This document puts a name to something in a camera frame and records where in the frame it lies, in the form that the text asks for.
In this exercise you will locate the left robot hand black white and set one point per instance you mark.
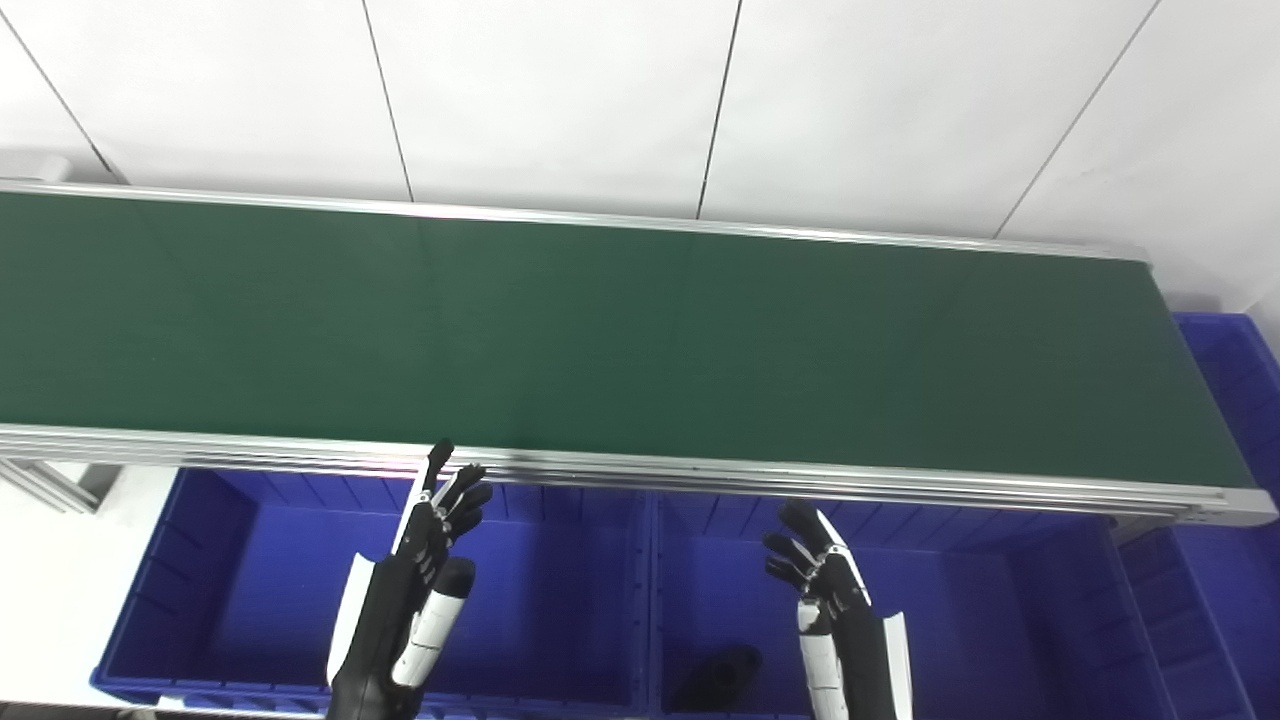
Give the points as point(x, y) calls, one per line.
point(385, 630)

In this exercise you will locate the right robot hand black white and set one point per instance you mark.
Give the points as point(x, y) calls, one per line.
point(860, 660)

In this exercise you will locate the black plastic part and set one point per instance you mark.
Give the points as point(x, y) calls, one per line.
point(720, 680)

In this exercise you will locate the blue plastic bin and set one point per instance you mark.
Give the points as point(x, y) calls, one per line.
point(1000, 620)
point(560, 600)
point(1240, 580)

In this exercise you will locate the green conveyor belt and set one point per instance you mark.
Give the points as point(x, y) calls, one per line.
point(620, 340)
point(800, 480)

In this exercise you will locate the aluminium conveyor support leg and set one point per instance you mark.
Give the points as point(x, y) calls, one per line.
point(50, 485)

